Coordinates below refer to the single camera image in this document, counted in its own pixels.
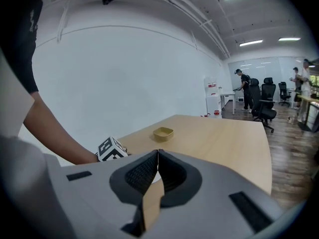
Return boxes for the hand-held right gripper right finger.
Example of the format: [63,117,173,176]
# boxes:
[146,148,285,239]

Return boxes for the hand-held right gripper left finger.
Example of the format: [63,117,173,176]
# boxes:
[61,149,160,239]

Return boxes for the white desk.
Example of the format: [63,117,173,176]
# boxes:
[219,91,236,116]

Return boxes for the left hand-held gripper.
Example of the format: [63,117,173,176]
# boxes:
[97,136,129,162]

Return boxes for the white cabinet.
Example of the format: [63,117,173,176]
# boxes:
[204,76,223,119]

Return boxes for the person's left forearm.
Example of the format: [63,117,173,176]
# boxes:
[23,90,100,166]

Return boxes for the light wooden table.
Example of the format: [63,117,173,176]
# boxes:
[117,114,273,232]

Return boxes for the wooden desk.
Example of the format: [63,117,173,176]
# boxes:
[298,95,319,132]

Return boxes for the person's black t-shirt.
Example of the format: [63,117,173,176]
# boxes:
[0,0,48,94]

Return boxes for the black office chair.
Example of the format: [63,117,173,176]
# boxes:
[249,78,278,133]
[261,77,277,103]
[278,81,292,107]

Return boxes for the tan square bowl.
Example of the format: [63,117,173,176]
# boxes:
[153,126,174,143]

